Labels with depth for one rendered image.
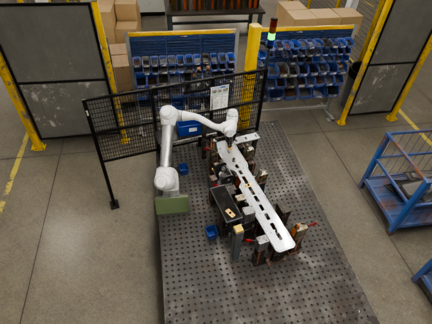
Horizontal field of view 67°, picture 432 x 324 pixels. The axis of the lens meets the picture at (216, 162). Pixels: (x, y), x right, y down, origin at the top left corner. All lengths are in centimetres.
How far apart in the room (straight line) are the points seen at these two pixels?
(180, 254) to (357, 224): 233
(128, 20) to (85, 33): 281
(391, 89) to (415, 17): 113
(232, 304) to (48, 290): 195
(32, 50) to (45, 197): 176
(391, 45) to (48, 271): 512
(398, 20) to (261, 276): 377
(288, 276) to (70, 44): 341
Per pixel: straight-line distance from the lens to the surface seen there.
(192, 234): 305
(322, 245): 320
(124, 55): 570
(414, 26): 542
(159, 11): 922
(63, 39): 432
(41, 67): 456
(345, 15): 605
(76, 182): 466
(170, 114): 288
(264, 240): 264
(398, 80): 584
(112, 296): 365
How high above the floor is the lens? 327
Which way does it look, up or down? 45 degrees down
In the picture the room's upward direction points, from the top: 3 degrees clockwise
